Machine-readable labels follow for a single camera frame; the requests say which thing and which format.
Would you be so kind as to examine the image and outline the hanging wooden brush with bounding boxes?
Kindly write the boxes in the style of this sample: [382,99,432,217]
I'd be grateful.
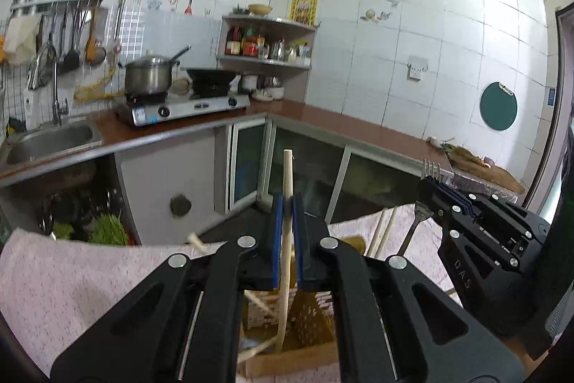
[85,6,108,65]

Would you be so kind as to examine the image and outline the steel gas stove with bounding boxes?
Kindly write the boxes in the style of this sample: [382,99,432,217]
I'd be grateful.
[114,89,252,127]

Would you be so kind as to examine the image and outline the white corner shelf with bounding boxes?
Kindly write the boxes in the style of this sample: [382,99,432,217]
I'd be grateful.
[216,14,317,72]

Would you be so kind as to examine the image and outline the hanging black spatula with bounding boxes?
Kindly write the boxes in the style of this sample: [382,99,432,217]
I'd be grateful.
[58,6,82,74]

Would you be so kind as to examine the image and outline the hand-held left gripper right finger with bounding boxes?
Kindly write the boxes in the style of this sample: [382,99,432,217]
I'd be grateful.
[291,193,527,383]

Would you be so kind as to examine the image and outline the black wok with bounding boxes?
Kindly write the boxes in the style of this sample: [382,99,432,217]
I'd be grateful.
[185,67,239,87]

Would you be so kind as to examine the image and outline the stack of dishes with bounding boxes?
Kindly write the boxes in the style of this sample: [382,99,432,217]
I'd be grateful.
[239,73,286,101]

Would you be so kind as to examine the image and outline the round green cutting board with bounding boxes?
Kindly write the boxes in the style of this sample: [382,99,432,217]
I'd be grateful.
[479,81,518,133]

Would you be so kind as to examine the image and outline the wooden cutting board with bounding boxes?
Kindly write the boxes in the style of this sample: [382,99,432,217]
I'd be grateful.
[441,145,526,195]

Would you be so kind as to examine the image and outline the group of metal cups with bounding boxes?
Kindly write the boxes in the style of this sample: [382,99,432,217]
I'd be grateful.
[268,39,311,65]

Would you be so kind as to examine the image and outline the brown kitchen counter cabinet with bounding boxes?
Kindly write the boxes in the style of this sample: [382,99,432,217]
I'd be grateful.
[0,98,455,247]

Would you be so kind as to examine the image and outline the white soap bottle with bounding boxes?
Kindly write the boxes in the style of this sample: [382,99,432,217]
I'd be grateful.
[22,93,35,128]

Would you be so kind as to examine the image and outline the pink floral tablecloth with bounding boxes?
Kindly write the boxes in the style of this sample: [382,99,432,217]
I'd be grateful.
[0,202,464,383]

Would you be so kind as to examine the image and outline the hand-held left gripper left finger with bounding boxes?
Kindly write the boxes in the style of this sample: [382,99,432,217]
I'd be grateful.
[49,192,285,383]

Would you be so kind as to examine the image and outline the metal wall utensil rack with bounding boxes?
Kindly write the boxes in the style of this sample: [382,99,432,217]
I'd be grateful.
[9,0,107,11]

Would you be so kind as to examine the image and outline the stainless steel pot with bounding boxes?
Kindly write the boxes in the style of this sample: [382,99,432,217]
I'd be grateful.
[124,45,192,96]

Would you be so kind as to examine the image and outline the yellow slotted utensil holder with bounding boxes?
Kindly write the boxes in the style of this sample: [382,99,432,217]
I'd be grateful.
[237,234,367,380]

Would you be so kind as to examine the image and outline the white wall socket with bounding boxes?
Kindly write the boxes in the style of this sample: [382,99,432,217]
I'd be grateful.
[406,55,429,81]

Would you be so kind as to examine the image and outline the green leafy vegetables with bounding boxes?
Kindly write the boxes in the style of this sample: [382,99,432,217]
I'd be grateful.
[51,212,129,247]

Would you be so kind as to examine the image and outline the metal kitchen faucet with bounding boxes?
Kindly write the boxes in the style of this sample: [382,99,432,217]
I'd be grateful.
[27,44,69,127]

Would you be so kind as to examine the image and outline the yellow wall poster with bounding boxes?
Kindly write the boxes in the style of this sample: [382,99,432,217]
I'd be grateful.
[290,0,319,27]

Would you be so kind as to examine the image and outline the green-handled metal fork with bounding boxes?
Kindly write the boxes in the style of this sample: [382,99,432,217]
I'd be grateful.
[397,159,446,256]

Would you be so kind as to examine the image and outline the wooden chopstick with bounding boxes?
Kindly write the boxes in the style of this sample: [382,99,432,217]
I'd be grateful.
[273,149,296,355]
[373,207,398,259]
[237,340,273,364]
[365,207,387,257]

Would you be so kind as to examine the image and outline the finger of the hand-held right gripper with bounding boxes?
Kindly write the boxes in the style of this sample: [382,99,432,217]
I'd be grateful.
[417,187,522,272]
[424,179,552,246]

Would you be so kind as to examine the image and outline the dark door frame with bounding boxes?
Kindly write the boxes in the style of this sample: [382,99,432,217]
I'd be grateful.
[522,3,574,232]

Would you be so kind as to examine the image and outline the yellow coiled hose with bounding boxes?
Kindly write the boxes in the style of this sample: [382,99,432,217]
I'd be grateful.
[74,66,118,104]

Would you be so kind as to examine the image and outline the stainless steel sink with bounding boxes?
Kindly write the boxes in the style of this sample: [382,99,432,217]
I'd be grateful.
[0,120,105,178]

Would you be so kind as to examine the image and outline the row of sauce bottles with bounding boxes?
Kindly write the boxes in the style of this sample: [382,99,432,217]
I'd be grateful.
[224,26,267,57]

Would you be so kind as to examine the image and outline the hanging white cloth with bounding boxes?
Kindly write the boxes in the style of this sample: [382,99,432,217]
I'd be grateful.
[2,15,41,65]

